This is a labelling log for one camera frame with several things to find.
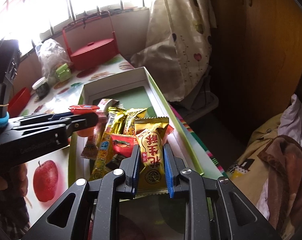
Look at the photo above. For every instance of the small red snack packet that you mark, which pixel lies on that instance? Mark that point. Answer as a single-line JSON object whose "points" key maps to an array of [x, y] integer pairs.
{"points": [[122, 143]]}

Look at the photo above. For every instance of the yellow printed bedding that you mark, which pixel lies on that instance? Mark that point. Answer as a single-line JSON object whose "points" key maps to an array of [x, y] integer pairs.
{"points": [[253, 155]]}

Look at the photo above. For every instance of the clear plastic bag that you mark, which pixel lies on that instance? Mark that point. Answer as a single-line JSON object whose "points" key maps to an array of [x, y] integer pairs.
{"points": [[52, 55]]}

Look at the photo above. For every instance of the wooden wardrobe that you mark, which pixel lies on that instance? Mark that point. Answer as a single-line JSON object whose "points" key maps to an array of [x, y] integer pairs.
{"points": [[253, 55]]}

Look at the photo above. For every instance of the person's left hand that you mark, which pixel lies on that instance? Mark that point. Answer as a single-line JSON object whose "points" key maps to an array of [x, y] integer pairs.
{"points": [[23, 177]]}

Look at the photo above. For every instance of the window with metal frame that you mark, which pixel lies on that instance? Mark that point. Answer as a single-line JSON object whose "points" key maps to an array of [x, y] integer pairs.
{"points": [[65, 2]]}

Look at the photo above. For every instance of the yellow snack packet green print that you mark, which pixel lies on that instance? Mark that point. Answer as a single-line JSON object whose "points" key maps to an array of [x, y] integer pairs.
{"points": [[132, 121]]}

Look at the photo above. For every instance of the red plastic bowl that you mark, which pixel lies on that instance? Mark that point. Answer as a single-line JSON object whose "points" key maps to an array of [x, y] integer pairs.
{"points": [[19, 102]]}

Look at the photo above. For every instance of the red jelly cup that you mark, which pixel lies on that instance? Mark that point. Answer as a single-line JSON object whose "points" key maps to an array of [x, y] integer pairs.
{"points": [[84, 108]]}

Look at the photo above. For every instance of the printed food tablecloth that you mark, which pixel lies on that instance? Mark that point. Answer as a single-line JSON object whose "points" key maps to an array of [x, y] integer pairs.
{"points": [[53, 152]]}

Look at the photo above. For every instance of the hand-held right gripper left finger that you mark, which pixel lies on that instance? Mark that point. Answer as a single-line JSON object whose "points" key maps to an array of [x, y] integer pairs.
{"points": [[135, 170]]}

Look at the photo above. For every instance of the person's left forearm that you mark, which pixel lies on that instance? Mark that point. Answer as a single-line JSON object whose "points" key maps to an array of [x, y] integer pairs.
{"points": [[8, 217]]}

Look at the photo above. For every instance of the pink white snack packet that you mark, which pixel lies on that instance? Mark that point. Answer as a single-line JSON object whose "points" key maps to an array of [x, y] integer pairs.
{"points": [[107, 102]]}

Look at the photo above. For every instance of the dark snack packet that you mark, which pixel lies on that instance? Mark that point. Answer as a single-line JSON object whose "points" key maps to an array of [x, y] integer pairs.
{"points": [[115, 162]]}

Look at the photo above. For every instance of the brown snack packet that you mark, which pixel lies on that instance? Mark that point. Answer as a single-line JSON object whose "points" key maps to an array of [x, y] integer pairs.
{"points": [[89, 148]]}

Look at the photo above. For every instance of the brown blanket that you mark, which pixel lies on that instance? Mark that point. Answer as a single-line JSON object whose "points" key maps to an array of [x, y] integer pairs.
{"points": [[286, 175]]}

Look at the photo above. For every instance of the long yellow snack packet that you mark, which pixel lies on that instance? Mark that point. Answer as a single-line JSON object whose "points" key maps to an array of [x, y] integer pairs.
{"points": [[104, 147]]}

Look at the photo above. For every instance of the cream printed curtain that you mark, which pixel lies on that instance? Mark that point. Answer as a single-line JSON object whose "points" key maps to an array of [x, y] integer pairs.
{"points": [[181, 42]]}

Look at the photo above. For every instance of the green plastic container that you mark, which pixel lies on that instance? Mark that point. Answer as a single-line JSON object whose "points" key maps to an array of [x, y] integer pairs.
{"points": [[62, 68], [63, 76]]}

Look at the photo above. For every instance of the green cardboard box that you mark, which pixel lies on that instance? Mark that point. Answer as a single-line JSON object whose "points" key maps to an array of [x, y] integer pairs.
{"points": [[151, 92]]}

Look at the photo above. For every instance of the grey plastic object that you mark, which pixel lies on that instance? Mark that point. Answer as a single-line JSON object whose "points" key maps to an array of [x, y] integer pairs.
{"points": [[198, 107]]}

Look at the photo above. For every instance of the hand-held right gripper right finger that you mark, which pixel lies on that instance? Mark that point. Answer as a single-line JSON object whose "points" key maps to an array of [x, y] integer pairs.
{"points": [[169, 172]]}

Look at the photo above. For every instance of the glass jar metal lid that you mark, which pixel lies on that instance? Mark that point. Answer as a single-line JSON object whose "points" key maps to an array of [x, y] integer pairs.
{"points": [[41, 88]]}

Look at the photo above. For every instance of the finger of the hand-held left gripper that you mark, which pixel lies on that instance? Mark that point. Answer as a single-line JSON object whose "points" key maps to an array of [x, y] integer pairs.
{"points": [[85, 122], [58, 116]]}

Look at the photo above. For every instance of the gold snack packet red label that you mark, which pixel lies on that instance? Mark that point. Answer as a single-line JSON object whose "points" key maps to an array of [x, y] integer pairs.
{"points": [[152, 152]]}

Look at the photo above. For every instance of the white crumpled cloth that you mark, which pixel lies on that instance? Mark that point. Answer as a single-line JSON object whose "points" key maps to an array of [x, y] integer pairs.
{"points": [[298, 117]]}

